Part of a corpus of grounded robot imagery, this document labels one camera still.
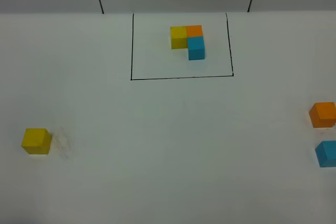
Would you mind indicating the blue template block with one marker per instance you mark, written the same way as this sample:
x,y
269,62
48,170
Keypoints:
x,y
196,48

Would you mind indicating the yellow template block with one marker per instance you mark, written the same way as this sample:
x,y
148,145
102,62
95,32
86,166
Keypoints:
x,y
178,36

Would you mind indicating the orange template block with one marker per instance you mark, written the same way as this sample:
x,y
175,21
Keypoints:
x,y
194,31

